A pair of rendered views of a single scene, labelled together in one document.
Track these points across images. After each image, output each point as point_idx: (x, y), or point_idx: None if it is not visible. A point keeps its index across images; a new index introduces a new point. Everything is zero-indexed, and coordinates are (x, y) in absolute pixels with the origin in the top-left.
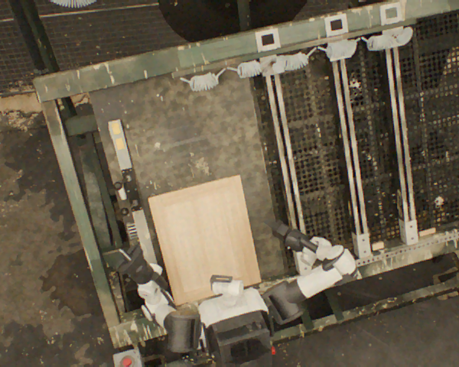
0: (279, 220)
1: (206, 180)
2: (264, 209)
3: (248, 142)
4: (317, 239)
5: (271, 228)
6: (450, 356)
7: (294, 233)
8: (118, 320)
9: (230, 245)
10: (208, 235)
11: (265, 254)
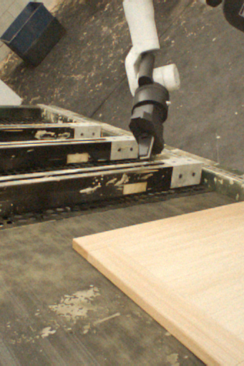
0: (129, 122)
1: (113, 290)
2: (127, 214)
3: None
4: (131, 71)
5: (151, 121)
6: (194, 154)
7: (139, 97)
8: None
9: (228, 231)
10: (240, 259)
11: (205, 206)
